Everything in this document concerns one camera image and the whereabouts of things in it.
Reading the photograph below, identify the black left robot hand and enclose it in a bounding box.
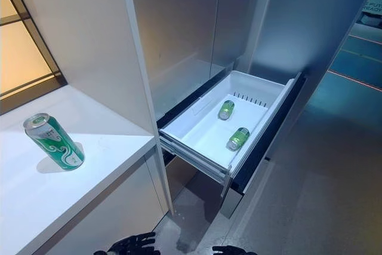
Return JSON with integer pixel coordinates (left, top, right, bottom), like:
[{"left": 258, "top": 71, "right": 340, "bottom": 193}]
[{"left": 93, "top": 232, "right": 157, "bottom": 255}]

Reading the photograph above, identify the white cabinet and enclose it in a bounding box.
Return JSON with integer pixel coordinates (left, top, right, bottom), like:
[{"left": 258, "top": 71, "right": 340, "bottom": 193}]
[{"left": 0, "top": 0, "right": 174, "bottom": 255}]

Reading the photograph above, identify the white fridge drawer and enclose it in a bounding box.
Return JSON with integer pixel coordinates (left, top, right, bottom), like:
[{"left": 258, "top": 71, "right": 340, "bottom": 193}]
[{"left": 157, "top": 69, "right": 308, "bottom": 199}]

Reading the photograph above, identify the small green beer can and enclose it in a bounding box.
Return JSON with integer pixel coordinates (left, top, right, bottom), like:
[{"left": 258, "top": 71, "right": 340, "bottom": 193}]
[
  {"left": 218, "top": 99, "right": 236, "bottom": 121},
  {"left": 226, "top": 127, "right": 251, "bottom": 152}
]

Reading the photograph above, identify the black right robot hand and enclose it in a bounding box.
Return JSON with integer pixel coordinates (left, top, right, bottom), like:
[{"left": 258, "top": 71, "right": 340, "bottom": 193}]
[{"left": 211, "top": 245, "right": 258, "bottom": 255}]

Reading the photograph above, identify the tall green beer can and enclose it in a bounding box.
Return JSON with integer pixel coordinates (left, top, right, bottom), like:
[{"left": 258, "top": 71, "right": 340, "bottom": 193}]
[{"left": 23, "top": 112, "right": 86, "bottom": 172}]

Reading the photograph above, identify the black framed window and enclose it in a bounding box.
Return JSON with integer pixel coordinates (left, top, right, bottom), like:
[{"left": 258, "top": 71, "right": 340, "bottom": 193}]
[{"left": 0, "top": 0, "right": 67, "bottom": 100}]

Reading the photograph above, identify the stainless steel fridge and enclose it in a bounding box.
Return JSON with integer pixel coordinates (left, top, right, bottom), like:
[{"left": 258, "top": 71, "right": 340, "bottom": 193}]
[{"left": 127, "top": 0, "right": 377, "bottom": 220}]

